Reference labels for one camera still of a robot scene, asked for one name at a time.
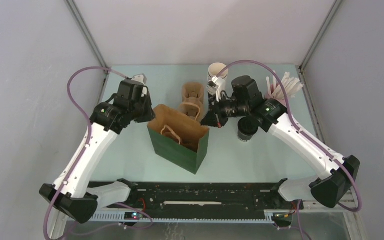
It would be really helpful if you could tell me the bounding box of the white wrapped straws bundle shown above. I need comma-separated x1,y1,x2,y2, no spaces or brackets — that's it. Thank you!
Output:
266,72,304,99

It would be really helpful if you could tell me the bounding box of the black cup lid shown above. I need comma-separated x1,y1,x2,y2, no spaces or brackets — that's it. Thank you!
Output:
237,116,261,136

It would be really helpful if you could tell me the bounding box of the brown pulp cup carrier stack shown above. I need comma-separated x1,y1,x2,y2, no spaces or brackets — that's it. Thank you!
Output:
178,82,204,123

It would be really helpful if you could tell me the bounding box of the pink straw holder cup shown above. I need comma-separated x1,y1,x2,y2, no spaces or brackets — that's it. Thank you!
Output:
264,84,286,106

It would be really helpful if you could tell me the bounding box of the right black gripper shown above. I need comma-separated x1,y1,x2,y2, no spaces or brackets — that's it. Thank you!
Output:
200,93,250,128

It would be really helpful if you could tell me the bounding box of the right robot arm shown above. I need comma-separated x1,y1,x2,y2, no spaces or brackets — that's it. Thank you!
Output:
201,75,360,209

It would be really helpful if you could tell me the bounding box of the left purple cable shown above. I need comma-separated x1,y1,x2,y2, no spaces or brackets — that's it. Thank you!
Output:
42,66,153,240

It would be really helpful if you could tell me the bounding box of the black paper coffee cup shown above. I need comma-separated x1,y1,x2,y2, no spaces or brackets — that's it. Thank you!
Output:
237,131,255,143

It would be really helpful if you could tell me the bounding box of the stack of paper cups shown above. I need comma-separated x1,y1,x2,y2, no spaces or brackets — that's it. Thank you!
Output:
207,62,229,84

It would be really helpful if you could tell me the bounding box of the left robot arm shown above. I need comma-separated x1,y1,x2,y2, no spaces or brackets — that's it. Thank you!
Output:
39,74,155,224

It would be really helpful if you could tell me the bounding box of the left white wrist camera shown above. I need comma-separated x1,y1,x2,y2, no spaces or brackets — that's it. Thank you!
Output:
132,73,148,97

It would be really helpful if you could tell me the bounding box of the purple cable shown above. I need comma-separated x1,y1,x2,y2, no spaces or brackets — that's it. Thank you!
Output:
215,59,363,240
42,66,153,240

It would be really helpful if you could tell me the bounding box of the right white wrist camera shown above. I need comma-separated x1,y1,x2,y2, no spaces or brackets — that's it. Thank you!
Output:
207,76,226,102

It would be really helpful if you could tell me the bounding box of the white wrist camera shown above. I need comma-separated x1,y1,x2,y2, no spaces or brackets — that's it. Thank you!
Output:
207,76,226,102
132,73,148,97

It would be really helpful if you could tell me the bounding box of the green paper bag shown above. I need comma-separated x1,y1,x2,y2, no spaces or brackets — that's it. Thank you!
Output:
147,104,210,175

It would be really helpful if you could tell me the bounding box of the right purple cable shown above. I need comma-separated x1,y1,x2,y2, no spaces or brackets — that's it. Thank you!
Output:
215,59,363,240

